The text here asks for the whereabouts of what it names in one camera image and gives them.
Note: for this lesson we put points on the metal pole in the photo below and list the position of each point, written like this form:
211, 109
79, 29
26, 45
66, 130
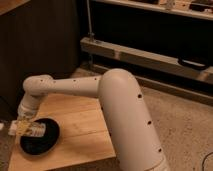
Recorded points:
91, 34

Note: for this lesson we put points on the black object on shelf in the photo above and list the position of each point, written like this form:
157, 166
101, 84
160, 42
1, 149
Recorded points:
193, 65

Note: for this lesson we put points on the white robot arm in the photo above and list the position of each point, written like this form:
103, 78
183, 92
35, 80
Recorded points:
132, 131

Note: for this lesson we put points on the upper wooden shelf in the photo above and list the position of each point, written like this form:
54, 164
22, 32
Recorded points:
176, 7

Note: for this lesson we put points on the wooden shelf beam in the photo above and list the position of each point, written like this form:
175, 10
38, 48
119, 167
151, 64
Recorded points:
144, 59

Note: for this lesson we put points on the white plastic bottle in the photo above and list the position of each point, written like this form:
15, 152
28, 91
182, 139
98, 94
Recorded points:
35, 129

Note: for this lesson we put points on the wooden table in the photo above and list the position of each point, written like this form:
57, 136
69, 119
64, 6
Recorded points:
83, 135

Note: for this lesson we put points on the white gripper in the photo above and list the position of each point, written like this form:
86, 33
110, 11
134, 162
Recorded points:
24, 114

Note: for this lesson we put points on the black ceramic bowl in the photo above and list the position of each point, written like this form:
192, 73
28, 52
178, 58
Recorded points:
40, 145

